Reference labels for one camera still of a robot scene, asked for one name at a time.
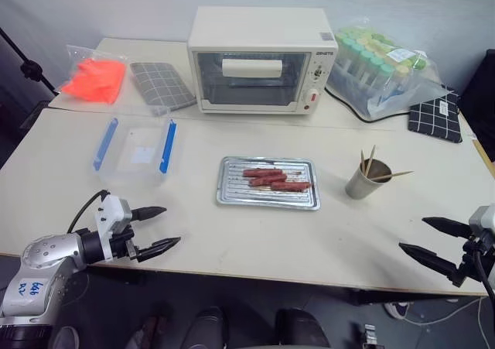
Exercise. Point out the dark rounded shape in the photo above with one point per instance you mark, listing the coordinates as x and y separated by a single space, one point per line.
205 327
299 329

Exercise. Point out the clear bag of capped tubes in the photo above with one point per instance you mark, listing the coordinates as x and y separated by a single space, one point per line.
379 74

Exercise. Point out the red sausage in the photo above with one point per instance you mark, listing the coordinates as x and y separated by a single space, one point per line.
292 186
268 179
259 172

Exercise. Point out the black tripod stand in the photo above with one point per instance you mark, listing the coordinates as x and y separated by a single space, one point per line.
31 70

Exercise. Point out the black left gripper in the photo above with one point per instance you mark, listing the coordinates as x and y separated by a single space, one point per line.
123 245

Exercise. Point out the bamboo skewer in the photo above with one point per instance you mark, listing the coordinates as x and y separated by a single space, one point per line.
362 161
394 175
371 157

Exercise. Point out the cream toaster oven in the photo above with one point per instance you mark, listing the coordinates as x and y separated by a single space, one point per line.
255 31

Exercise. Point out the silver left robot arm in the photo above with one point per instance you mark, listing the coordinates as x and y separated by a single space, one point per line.
42 256

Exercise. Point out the white sneaker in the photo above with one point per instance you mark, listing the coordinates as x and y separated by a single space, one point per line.
395 310

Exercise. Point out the clear box with blue clips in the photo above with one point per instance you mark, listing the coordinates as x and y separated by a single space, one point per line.
135 151

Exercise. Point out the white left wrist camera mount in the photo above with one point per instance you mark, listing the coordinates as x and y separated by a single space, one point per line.
112 209

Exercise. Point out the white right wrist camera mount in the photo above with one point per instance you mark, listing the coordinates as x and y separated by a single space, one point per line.
483 217

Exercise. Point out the grey checked pot holder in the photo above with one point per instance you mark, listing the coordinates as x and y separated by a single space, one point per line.
162 86

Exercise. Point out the clear bag with orange cloth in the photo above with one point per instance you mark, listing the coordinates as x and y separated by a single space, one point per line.
96 80

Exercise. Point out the silver metal baking tray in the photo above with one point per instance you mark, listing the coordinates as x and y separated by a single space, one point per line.
232 194

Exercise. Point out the steel cup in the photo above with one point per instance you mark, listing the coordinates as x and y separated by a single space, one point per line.
363 188

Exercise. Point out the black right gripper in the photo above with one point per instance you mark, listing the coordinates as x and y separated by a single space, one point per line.
470 248

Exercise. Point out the black checked pot holder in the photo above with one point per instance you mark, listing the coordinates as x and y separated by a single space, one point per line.
435 118

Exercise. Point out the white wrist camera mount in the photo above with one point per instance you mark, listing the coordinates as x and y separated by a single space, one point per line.
483 217
112 209

